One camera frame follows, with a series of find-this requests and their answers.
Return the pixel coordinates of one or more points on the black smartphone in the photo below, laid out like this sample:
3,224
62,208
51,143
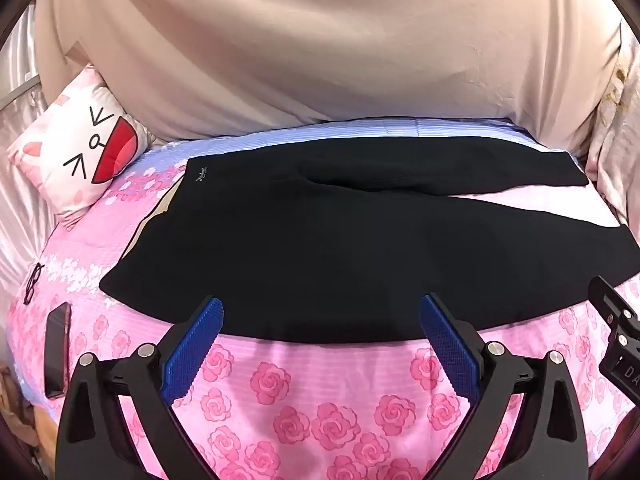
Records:
56,355

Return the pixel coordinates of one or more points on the grey metal rail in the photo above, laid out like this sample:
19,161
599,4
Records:
17,91

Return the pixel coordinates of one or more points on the black pants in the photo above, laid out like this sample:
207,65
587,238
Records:
325,260

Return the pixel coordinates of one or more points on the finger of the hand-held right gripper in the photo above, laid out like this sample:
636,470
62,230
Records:
612,302

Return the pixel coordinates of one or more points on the black eyeglasses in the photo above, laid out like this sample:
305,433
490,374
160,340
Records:
34,282

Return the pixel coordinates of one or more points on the pink floral bed sheet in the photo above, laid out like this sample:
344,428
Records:
310,400

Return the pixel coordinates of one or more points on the cat face pillow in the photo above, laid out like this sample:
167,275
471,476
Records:
75,145

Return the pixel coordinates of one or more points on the pale floral blanket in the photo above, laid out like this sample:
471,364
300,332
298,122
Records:
615,150

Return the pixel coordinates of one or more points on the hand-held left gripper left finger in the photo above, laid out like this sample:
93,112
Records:
197,342

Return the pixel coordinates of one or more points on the beige cloth cover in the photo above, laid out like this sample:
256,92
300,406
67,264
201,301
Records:
325,40

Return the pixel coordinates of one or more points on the tan cloth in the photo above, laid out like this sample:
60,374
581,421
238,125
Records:
20,410

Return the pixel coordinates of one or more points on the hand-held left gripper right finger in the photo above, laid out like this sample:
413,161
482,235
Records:
445,340

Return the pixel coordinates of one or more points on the white satin curtain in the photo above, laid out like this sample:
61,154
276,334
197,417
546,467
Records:
20,200

